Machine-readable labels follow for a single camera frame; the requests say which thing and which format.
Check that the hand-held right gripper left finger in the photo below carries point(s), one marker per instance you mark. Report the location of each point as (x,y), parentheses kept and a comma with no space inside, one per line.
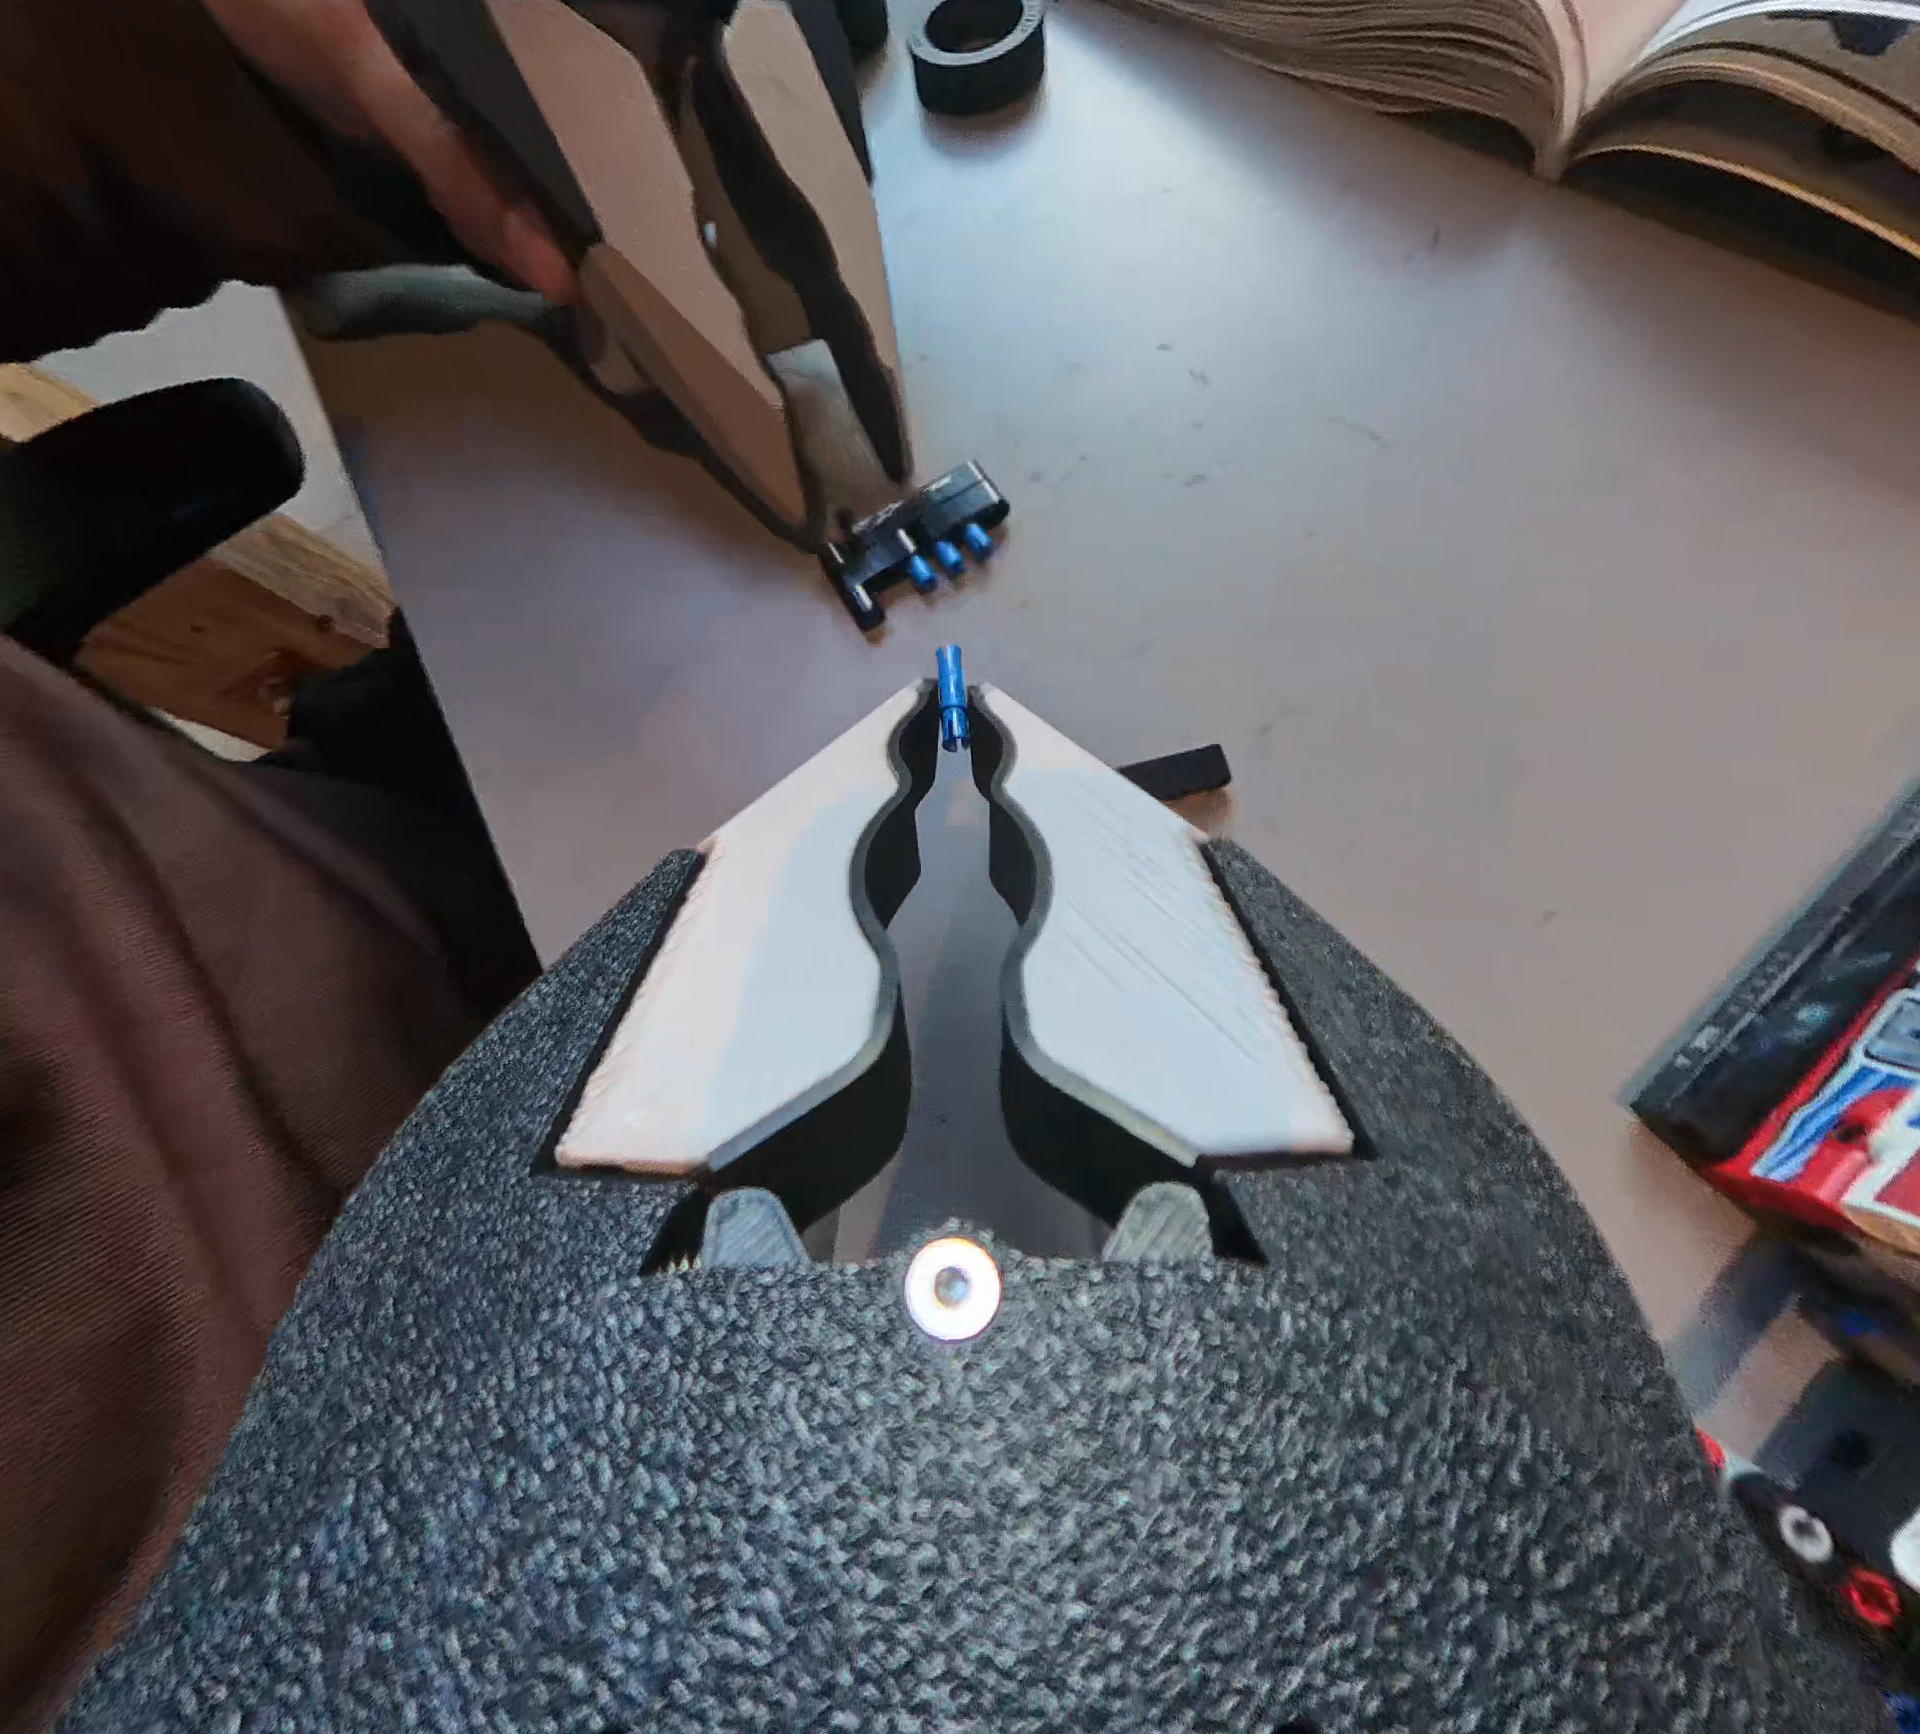
(735,999)

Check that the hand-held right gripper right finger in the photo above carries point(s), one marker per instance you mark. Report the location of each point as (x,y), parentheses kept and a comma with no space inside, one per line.
(1171,999)

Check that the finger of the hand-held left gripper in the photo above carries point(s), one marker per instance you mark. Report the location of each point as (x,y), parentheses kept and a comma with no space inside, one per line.
(614,158)
(818,158)

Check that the short black brick beam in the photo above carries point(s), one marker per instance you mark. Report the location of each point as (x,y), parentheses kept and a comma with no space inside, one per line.
(1185,774)

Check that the single blue brick pin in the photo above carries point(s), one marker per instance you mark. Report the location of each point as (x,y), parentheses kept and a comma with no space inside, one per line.
(951,699)

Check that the black brick assembly blue pins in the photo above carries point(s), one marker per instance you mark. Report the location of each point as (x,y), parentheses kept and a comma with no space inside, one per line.
(915,535)

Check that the light grey desk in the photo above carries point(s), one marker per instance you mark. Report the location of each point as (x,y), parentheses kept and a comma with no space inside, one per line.
(1351,488)

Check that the black printed toy box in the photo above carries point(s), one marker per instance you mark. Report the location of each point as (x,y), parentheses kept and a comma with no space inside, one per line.
(1725,1059)

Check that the person's brown sweater torso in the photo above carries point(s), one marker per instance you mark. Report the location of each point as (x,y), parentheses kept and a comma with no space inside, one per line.
(180,1089)

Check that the black office chair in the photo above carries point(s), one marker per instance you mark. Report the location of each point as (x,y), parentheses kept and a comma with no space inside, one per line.
(150,488)

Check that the red toy race car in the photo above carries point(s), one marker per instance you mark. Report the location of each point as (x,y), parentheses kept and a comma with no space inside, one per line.
(1844,1148)

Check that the toy car chassis parts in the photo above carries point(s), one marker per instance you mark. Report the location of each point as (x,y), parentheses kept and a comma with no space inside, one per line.
(1800,1539)

